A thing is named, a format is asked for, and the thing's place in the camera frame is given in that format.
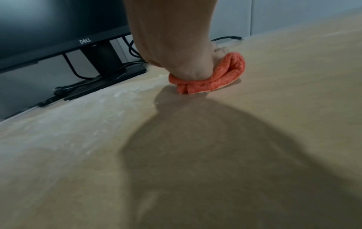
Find orange cleaning cloth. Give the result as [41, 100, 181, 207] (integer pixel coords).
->
[169, 52, 246, 95]

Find black cable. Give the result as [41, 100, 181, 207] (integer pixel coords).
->
[36, 35, 145, 108]
[211, 36, 244, 42]

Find black computer monitor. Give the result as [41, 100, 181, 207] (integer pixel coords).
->
[0, 0, 132, 74]

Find black monitor stand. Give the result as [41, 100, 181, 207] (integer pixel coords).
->
[63, 37, 147, 101]

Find person's right hand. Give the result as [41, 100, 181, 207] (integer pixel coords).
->
[123, 0, 229, 81]

